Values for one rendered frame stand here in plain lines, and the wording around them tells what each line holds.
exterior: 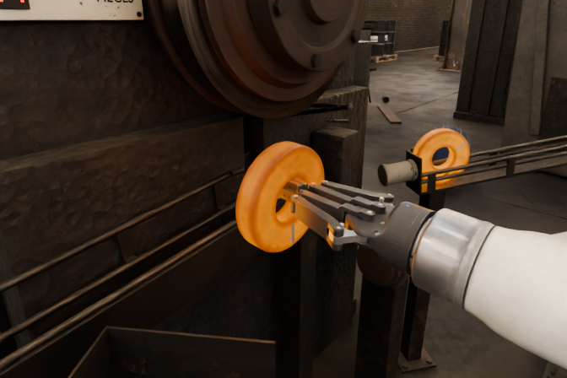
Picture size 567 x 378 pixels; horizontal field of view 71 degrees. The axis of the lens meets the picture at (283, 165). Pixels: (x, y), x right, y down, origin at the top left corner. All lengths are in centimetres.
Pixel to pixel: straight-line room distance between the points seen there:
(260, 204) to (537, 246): 29
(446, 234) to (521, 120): 306
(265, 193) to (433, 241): 21
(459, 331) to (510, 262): 130
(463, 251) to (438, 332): 126
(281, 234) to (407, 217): 19
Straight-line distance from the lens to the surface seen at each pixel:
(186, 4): 63
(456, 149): 118
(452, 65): 967
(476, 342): 167
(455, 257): 41
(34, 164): 66
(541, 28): 336
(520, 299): 40
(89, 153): 68
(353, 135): 100
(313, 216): 47
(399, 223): 44
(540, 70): 335
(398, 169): 111
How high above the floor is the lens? 106
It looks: 20 degrees down
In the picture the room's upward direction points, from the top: straight up
